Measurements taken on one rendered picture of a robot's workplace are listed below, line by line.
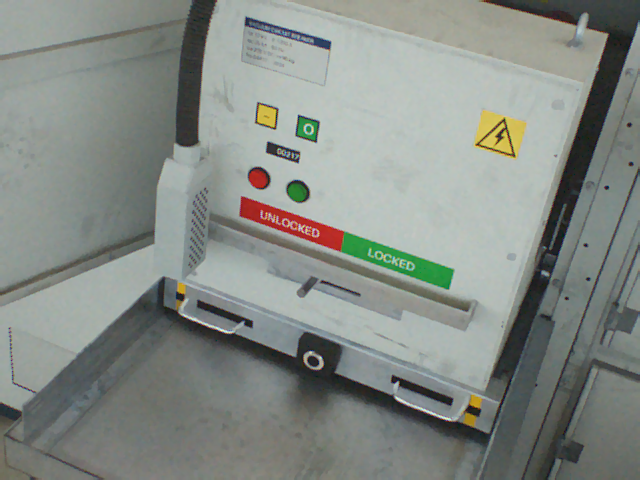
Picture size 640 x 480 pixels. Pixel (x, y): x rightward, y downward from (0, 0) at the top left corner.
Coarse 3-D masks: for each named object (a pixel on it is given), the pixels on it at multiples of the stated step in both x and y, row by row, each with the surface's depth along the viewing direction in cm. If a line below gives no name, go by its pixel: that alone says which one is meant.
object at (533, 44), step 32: (288, 0) 109; (320, 0) 113; (352, 0) 114; (384, 0) 116; (416, 0) 118; (448, 0) 120; (384, 32) 106; (416, 32) 107; (448, 32) 109; (480, 32) 111; (512, 32) 112; (544, 32) 114; (512, 64) 102; (544, 64) 104; (576, 64) 106; (576, 128) 122; (544, 224) 130; (512, 320) 135
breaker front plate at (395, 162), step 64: (256, 0) 111; (384, 64) 108; (448, 64) 105; (256, 128) 120; (320, 128) 116; (384, 128) 112; (448, 128) 108; (256, 192) 124; (320, 192) 120; (384, 192) 116; (448, 192) 113; (512, 192) 109; (256, 256) 130; (320, 256) 125; (448, 256) 117; (512, 256) 113; (320, 320) 131; (384, 320) 126
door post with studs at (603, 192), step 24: (624, 72) 131; (624, 96) 133; (624, 120) 134; (600, 144) 138; (624, 144) 136; (600, 168) 139; (624, 168) 138; (600, 192) 141; (624, 192) 139; (576, 216) 145; (600, 216) 143; (576, 240) 147; (600, 240) 145; (576, 264) 148; (600, 264) 147; (552, 288) 151; (576, 288) 150; (552, 312) 155; (576, 312) 152; (552, 336) 156; (552, 360) 159; (552, 384) 161; (528, 408) 166; (528, 432) 168
